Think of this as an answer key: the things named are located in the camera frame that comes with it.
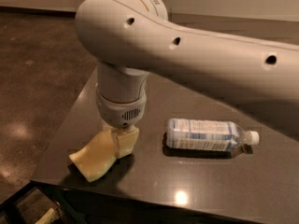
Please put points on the yellow sponge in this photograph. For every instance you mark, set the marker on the yellow sponge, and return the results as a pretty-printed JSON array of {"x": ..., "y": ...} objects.
[{"x": 95, "y": 159}]

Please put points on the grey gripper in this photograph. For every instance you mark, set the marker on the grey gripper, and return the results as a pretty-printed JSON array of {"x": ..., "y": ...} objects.
[{"x": 121, "y": 112}]

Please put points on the clear plastic water bottle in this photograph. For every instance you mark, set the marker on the clear plastic water bottle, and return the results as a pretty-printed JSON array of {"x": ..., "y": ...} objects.
[{"x": 208, "y": 135}]

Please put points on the yellow object under table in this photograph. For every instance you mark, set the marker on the yellow object under table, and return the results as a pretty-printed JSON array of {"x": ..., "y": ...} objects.
[{"x": 49, "y": 217}]

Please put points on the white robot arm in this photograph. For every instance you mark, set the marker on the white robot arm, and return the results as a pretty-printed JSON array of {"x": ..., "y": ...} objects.
[{"x": 133, "y": 38}]

